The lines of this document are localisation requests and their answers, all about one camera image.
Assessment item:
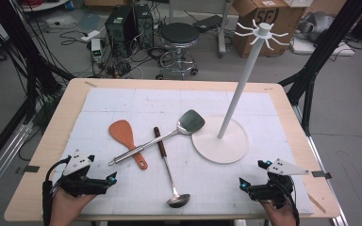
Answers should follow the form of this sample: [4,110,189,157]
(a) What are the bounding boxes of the cardboard box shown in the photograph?
[231,0,307,58]

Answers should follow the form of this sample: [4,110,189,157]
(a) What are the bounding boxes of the large black computer tower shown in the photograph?
[104,5,139,58]

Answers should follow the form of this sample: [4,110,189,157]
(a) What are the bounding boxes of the white keyboard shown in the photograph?
[282,0,314,8]

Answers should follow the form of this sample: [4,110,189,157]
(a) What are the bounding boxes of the narrow black computer tower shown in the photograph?
[133,3,155,49]

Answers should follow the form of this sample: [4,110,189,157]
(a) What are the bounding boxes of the white utensil rack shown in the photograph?
[190,19,291,165]

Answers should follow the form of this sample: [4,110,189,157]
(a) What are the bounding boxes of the thin wooden stick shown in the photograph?
[307,193,327,215]

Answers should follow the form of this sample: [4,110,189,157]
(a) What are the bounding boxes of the aluminium rail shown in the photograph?
[291,105,350,226]
[0,121,36,205]

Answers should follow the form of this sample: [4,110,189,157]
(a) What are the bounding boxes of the person's left hand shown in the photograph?
[49,187,97,221]

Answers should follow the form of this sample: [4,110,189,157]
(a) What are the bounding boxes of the white device with green display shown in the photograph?
[90,38,104,63]

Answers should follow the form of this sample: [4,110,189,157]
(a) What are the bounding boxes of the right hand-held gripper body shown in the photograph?
[247,158,311,210]

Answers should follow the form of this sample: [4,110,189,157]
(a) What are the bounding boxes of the black flat case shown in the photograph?
[191,14,223,33]

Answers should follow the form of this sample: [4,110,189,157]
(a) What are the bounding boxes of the white round table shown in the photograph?
[20,0,70,13]

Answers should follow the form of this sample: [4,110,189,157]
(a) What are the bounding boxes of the grey desk leg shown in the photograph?
[169,0,234,59]

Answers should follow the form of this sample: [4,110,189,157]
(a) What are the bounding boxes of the steel turner spatula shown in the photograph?
[107,108,206,167]

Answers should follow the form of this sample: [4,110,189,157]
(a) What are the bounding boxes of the black tape strip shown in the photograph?
[310,169,333,180]
[14,165,41,175]

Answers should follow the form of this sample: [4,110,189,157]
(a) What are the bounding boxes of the white foam mat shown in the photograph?
[41,87,316,217]

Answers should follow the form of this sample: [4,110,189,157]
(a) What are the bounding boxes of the black round stool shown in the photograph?
[156,22,201,81]

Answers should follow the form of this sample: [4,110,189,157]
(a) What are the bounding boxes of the white power strip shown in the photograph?
[80,29,102,43]

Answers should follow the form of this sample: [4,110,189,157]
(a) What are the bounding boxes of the grey bag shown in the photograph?
[296,10,337,43]

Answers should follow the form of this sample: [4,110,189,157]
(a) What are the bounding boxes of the white flat board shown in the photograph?
[290,37,356,57]

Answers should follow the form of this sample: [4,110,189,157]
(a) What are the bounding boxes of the person's right hand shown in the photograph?
[260,201,298,226]

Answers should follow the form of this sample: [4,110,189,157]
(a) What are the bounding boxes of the wooden rice spatula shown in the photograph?
[107,119,149,170]

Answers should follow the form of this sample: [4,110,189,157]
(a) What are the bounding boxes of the steel ladle with brown handle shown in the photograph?
[153,126,191,209]

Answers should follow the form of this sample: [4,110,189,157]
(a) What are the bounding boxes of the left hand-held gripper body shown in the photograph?
[54,149,111,199]

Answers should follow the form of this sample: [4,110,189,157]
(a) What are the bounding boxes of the black frame stand with cables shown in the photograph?
[0,0,75,126]

